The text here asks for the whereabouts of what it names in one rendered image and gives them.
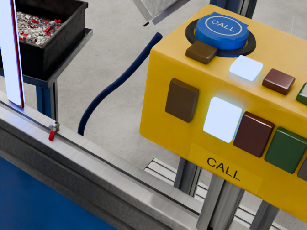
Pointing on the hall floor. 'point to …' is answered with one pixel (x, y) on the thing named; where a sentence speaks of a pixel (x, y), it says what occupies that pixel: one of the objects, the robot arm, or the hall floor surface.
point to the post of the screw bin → (48, 101)
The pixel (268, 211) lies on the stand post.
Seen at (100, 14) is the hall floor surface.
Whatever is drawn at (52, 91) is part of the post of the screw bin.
